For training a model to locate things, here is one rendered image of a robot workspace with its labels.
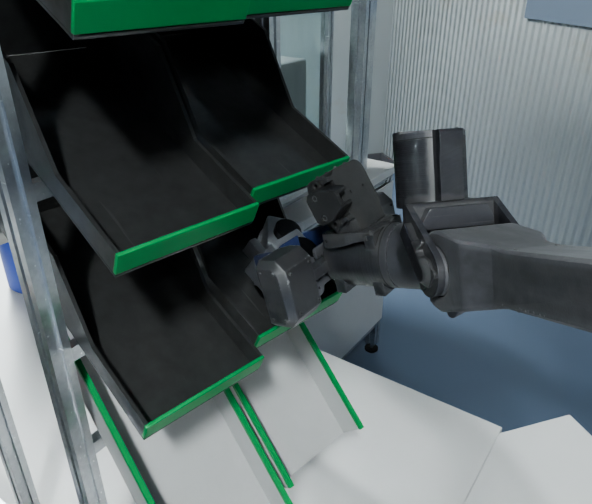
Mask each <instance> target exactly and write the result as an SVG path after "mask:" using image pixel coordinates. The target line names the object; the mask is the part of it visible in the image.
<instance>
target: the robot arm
mask: <svg viewBox="0 0 592 504"><path fill-rule="evenodd" d="M392 137H393V155H394V173H395V190H396V208H398V209H402V210H403V222H402V221H401V216H400V214H395V211H394V206H393V201H392V199H391V198H390V197H388V196H387V195H386V194H385V193H384V192H376V191H375V189H374V187H373V185H372V183H371V181H370V179H369V177H368V175H367V173H366V171H365V169H364V167H363V165H362V164H361V163H360V162H359V161H358V160H355V159H353V160H351V161H349V162H343V163H342V165H340V166H338V167H337V166H334V167H333V168H334V169H332V170H330V171H329V172H325V174H323V175H322V176H320V177H319V176H317V177H315V178H316V179H315V180H313V181H311V182H310V183H309V184H308V186H307V190H308V194H309V195H308V196H307V200H306V202H307V204H308V206H309V208H310V210H311V212H312V214H313V216H314V218H315V220H316V222H317V223H318V224H320V225H322V226H319V227H316V228H313V229H310V230H307V231H304V232H301V233H302V234H303V235H304V236H305V237H306V238H308V239H310V240H311V241H312V242H313V243H314V244H315V245H316V247H315V248H313V251H312V252H313V256H314V257H310V255H309V254H308V253H307V252H306V251H305V250H304V249H303V248H302V247H301V246H300V243H299V239H298V235H297V236H295V237H293V238H292V239H290V240H289V241H287V242H285V243H284V244H282V245H281V246H280V247H279V248H278V249H276V250H274V251H273V252H269V253H263V254H259V255H256V256H254V260H255V264H256V266H257V267H256V272H257V275H258V279H259V282H260V286H261V289H262V293H263V296H264V299H265V303H266V306H267V310H268V313H269V317H270V320H271V323H272V324H274V325H277V326H282V327H289V328H294V327H295V326H296V325H298V324H299V323H300V322H301V321H303V320H304V319H305V318H306V317H308V316H309V315H310V314H311V313H313V312H314V311H315V310H316V309H317V308H318V306H319V305H320V303H321V302H322V300H321V295H322V294H323V292H324V285H325V284H326V283H327V282H328V281H330V280H331V279H335V284H336V288H337V292H339V293H347V292H349V291H350V290H351V289H352V288H353V287H355V286H356V285H364V286H374V290H375V295H376V296H387V295H388V294H389V293H390V292H391V291H392V290H393V289H394V288H405V289H419V290H422V291H423V292H424V294H425V295H426V296H427V297H430V301H431V302H432V304H433V305H434V306H435V307H436V308H438V309H439V310H440V311H442V312H447V314H448V316H449V317H450V318H455V317H457V316H459V315H461V314H463V313H464V312H470V311H483V310H496V309H510V310H513V311H517V312H518V313H524V314H527V315H531V316H534V317H538V318H541V319H545V320H548V321H552V322H555V323H559V324H562V325H566V326H569V327H573V328H576V329H580V330H583V331H587V332H590V333H592V247H587V246H574V245H561V244H556V243H553V242H550V241H547V240H546V238H545V236H544V234H543V233H541V232H540V231H537V230H534V229H531V228H528V227H525V226H522V225H519V224H518V222H517V221H516V220H515V218H514V217H513V216H512V215H511V213H510V212H509V211H508V209H507V208H506V207H505V205H504V204H503V203H502V201H501V200H500V199H499V197H498V196H491V197H480V198H473V197H468V182H467V158H466V134H465V129H463V128H458V127H455V128H447V129H437V130H422V131H406V132H397V133H393V134H392ZM314 258H315V259H314Z"/></svg>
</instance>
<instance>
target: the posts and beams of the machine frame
mask: <svg viewBox="0 0 592 504"><path fill-rule="evenodd" d="M373 3H374V0H354V6H353V29H352V51H351V74H350V96H349V119H348V142H347V155H348V156H349V157H350V159H349V161H351V160H353V159H355V160H358V161H359V162H360V163H361V164H362V165H363V167H364V154H365V137H366V121H367V104H368V87H369V70H370V53H371V36H372V19H373ZM349 161H348V162H349Z"/></svg>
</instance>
